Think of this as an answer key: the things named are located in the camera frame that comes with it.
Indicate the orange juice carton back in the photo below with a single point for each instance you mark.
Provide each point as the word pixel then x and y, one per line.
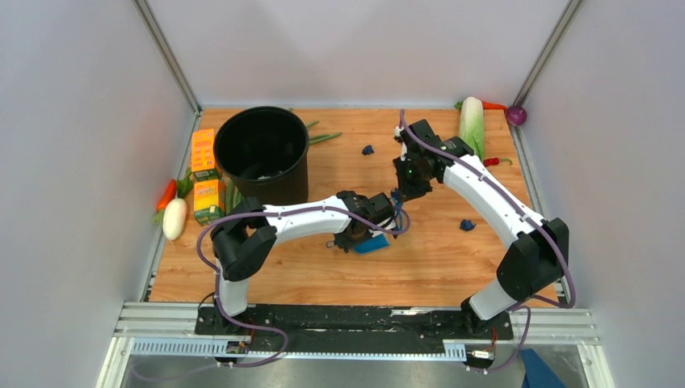
pixel 203 162

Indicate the green beans behind bucket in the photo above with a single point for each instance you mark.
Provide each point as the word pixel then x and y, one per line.
pixel 315 139

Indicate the orange juice carton front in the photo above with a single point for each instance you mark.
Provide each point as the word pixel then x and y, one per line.
pixel 208 201

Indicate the orange juice carton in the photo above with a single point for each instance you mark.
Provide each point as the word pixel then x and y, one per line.
pixel 208 201
pixel 203 162

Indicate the green bean bundle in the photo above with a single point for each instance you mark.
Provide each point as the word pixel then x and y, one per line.
pixel 233 197

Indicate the white daikon radish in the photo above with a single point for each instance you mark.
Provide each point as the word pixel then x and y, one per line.
pixel 174 217

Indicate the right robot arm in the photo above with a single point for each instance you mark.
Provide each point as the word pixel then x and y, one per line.
pixel 536 249

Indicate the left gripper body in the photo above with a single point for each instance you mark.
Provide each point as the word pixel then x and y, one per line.
pixel 346 242

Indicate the carrot at right corner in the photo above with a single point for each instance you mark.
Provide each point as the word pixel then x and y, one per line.
pixel 493 106

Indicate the blue dustpan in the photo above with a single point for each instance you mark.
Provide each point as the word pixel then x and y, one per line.
pixel 361 247

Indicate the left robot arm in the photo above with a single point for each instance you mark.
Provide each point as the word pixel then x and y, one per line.
pixel 242 241

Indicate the red chili pepper right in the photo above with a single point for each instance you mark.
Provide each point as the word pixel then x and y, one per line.
pixel 497 161

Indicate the carrot at left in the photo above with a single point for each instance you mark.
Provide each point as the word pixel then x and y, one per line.
pixel 168 195

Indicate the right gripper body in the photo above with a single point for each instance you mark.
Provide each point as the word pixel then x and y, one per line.
pixel 411 179

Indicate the purple onion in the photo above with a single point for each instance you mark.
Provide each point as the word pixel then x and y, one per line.
pixel 516 115

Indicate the black trash bucket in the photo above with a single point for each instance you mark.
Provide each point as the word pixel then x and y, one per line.
pixel 264 151

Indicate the blue cloth at bottom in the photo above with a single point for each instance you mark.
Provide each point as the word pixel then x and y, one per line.
pixel 538 374

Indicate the napa cabbage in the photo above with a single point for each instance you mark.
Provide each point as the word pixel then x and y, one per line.
pixel 472 125

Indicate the blue hand brush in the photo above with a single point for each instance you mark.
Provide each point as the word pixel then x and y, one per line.
pixel 397 205

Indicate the white slotted cable duct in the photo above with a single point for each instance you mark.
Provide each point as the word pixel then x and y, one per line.
pixel 225 348

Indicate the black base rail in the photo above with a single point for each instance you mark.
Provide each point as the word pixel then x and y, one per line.
pixel 352 327

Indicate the blue paper scrap right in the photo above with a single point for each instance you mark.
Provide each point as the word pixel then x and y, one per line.
pixel 467 225

